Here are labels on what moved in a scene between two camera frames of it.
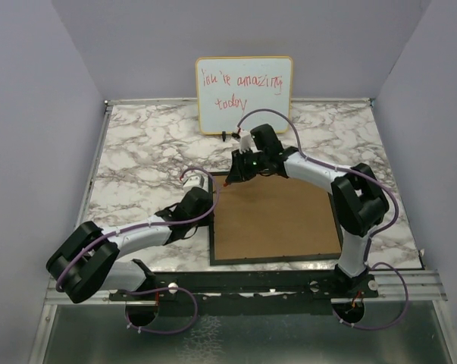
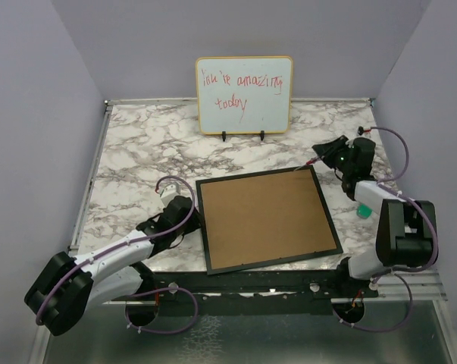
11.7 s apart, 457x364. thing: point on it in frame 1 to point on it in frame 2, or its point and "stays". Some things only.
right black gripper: (238, 171) to (327, 150)
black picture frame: (270, 218) stays
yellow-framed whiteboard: (228, 86) stays
